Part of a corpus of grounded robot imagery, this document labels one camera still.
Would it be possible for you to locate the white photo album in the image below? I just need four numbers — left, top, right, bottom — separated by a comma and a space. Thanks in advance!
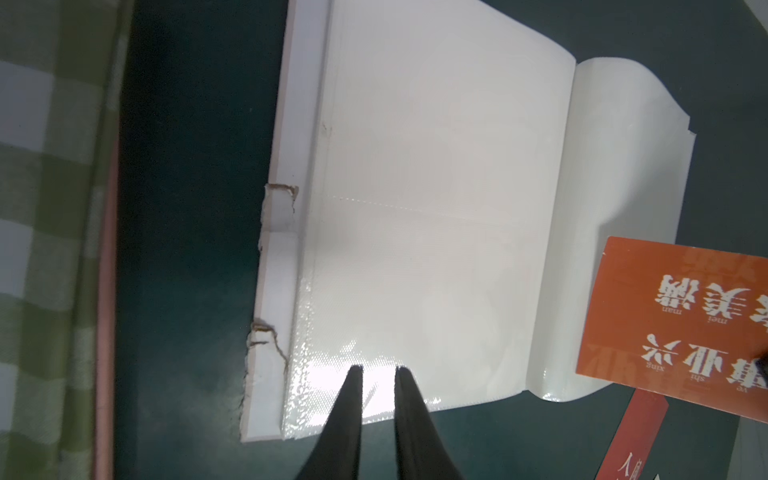
240, 1, 695, 442

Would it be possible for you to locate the orange photo card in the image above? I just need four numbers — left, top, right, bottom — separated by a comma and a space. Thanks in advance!
576, 237, 767, 422

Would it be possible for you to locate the green checkered photo album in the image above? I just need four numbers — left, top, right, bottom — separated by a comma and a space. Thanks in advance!
1, 1, 134, 479

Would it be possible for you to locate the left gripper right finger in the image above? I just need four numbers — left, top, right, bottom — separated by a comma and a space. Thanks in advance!
394, 366, 463, 480

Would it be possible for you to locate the red photo card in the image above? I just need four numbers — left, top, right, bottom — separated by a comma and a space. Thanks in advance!
595, 390, 669, 480

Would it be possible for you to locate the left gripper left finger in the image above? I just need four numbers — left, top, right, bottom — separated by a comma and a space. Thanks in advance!
295, 365, 363, 480

